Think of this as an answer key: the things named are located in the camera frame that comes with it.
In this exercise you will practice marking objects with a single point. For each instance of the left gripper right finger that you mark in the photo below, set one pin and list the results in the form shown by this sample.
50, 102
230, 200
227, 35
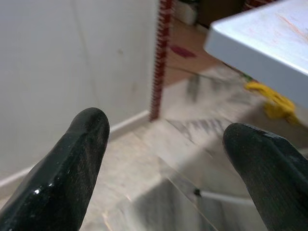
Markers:
269, 173

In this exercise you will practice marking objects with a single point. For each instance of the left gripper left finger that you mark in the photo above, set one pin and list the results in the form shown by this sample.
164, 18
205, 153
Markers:
62, 173

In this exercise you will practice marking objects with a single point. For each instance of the white table leg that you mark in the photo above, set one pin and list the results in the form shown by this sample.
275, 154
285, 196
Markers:
223, 196

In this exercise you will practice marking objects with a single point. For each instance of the yellow cloth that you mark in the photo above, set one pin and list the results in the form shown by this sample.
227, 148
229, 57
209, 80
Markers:
276, 101

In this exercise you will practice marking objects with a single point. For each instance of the white baseboard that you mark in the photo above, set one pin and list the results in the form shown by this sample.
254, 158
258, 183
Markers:
130, 122

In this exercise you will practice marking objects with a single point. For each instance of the white plastic table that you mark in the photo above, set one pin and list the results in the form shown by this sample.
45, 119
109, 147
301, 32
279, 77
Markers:
264, 36

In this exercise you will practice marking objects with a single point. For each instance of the red tile door frame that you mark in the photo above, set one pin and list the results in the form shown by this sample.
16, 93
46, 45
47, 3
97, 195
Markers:
161, 60

